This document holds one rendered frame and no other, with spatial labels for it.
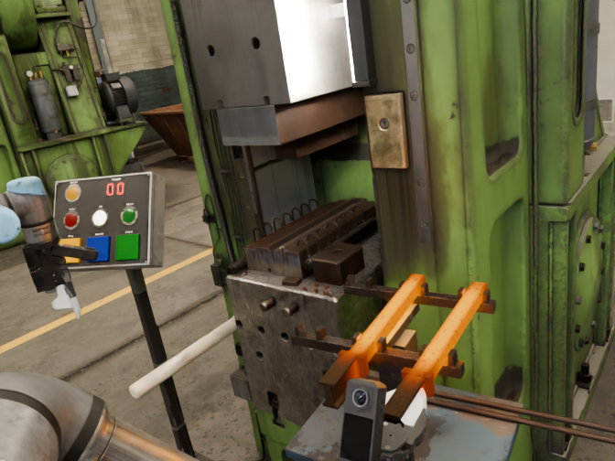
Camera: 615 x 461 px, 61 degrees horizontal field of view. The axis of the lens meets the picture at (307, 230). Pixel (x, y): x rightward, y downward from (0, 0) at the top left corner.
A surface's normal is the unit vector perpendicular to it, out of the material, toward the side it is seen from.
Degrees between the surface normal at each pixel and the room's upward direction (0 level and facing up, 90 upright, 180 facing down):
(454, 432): 0
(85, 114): 79
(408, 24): 90
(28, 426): 57
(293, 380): 90
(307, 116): 90
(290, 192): 90
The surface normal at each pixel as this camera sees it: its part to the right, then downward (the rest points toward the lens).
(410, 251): -0.60, 0.35
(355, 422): -0.57, -0.20
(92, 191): -0.26, -0.16
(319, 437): -0.15, -0.93
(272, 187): 0.79, 0.09
